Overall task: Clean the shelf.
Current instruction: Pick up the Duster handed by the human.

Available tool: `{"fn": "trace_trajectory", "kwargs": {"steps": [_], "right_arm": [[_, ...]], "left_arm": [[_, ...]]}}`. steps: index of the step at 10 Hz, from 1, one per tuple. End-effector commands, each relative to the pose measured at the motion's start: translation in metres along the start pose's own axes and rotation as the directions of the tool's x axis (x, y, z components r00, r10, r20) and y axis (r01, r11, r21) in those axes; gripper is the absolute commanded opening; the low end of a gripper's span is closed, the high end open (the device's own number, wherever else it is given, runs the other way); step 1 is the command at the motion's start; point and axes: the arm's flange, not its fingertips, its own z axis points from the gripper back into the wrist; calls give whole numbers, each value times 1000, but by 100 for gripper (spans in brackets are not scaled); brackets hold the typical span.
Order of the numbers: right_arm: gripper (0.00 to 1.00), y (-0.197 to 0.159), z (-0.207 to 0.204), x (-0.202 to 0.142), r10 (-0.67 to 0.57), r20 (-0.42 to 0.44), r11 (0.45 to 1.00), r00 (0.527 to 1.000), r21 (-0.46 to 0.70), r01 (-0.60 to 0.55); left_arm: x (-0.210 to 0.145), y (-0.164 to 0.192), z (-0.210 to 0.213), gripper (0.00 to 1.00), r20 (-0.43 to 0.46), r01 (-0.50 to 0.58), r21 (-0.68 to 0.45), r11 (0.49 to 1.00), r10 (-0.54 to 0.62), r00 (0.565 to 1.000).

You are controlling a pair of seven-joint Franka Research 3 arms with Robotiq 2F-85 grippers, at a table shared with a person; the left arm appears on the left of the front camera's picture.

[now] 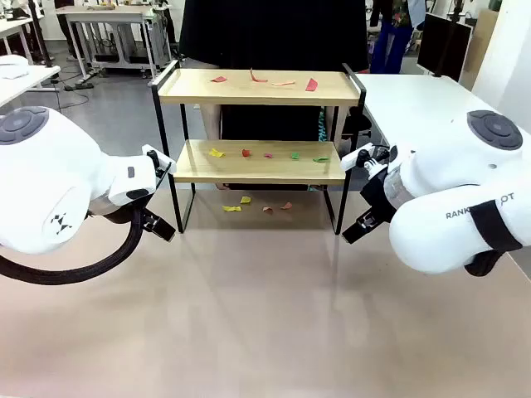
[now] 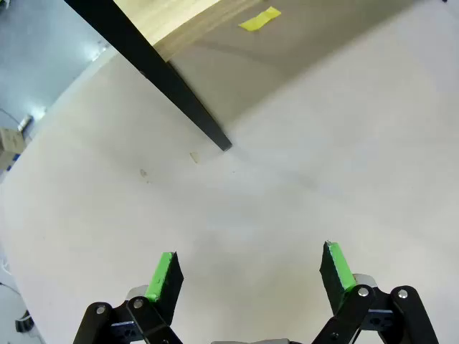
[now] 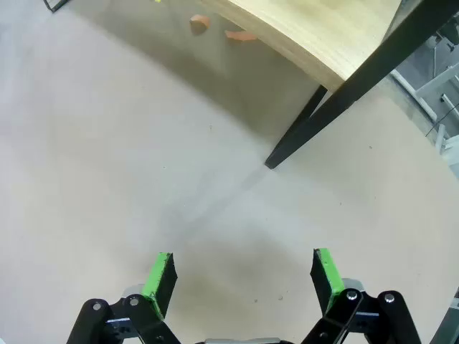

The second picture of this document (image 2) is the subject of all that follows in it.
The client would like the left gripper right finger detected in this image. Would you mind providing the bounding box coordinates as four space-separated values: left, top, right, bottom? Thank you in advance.
311 240 440 344

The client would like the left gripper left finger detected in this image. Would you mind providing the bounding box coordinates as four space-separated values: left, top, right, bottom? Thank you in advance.
73 250 186 344

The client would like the cardboard box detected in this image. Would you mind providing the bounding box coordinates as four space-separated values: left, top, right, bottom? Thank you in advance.
0 126 26 173

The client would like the black frame wooden shelf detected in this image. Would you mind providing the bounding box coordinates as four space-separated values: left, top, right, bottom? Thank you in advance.
64 0 268 152

